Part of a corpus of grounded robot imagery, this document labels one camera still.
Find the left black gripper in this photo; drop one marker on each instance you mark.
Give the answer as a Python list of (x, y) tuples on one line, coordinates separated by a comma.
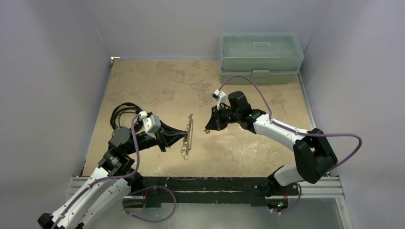
[(167, 135)]

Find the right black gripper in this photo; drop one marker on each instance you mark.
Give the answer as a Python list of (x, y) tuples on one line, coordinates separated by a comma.
[(218, 117)]

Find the metal keyring plate with rings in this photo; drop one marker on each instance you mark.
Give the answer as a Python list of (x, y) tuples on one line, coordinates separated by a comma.
[(187, 142)]

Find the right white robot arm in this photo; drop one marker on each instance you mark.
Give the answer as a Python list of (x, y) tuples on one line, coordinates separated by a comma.
[(313, 154)]

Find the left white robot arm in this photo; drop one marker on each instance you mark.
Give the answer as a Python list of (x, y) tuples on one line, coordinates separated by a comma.
[(116, 174)]

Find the green plastic storage box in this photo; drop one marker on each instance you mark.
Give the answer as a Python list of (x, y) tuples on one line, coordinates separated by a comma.
[(263, 57)]

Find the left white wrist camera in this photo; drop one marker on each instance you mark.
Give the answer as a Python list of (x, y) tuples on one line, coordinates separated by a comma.
[(151, 123)]

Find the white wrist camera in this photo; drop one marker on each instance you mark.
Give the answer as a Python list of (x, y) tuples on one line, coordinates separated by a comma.
[(220, 97), (151, 123)]

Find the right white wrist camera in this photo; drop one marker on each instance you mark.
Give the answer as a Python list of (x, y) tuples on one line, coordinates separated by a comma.
[(220, 97)]

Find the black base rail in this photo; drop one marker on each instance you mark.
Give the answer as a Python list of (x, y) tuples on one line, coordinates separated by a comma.
[(255, 191)]

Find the aluminium frame extrusion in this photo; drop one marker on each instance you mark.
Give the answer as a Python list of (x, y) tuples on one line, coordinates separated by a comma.
[(327, 187)]

